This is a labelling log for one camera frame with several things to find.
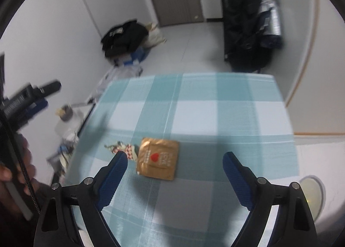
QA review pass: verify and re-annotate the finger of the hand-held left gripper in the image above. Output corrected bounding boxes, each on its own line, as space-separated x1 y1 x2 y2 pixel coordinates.
27 99 49 118
35 80 62 98

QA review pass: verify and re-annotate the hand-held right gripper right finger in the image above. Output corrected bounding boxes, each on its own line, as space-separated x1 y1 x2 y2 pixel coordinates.
222 152 317 247

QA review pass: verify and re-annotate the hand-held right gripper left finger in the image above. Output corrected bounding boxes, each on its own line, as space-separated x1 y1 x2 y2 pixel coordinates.
34 150 128 247

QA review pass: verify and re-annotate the red white checked wrapper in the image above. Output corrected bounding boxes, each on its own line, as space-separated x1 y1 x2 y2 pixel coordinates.
105 141 142 162

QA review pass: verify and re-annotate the gold foil packet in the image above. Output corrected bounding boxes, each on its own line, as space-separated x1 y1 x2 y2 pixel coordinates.
135 137 180 181

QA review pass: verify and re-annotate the person's left hand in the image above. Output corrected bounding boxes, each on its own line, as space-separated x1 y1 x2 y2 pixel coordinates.
0 136 37 210

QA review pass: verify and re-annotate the grey cup with sticks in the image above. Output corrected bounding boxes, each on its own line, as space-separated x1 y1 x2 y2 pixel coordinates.
55 104 73 122

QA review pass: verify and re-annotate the white plastic jar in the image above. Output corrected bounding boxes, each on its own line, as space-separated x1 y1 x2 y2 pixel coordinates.
55 113 81 135

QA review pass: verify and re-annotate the navy white low cabinet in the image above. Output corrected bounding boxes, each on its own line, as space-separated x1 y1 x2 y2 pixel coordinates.
52 98 98 145

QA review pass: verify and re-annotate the teal checked tablecloth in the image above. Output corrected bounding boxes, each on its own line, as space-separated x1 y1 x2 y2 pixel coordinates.
63 72 300 247

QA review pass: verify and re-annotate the grey plastic bag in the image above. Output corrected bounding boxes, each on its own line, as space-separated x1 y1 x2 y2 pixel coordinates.
97 65 143 93

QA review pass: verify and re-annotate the pale yellow round object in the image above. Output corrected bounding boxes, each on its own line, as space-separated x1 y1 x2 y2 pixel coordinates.
299 174 326 222

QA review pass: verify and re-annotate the black clothes pile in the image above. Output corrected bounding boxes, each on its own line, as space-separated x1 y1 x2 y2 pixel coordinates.
100 20 149 58

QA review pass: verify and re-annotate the blue white cardboard box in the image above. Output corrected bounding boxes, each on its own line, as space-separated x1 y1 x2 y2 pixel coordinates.
113 46 147 67

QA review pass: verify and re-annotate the beige cloth bag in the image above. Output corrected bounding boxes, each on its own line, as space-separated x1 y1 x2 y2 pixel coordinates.
144 22 167 47

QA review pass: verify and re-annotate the white wardrobe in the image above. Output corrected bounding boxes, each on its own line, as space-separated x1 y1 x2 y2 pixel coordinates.
280 0 345 137

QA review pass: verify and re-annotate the black jacket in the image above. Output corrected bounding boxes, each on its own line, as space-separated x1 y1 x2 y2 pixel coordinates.
223 0 273 73

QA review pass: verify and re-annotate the silver folded umbrella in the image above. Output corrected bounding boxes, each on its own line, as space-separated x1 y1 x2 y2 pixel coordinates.
256 0 283 49

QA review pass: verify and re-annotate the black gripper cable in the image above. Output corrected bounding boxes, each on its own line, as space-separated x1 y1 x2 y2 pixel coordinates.
0 117 41 212

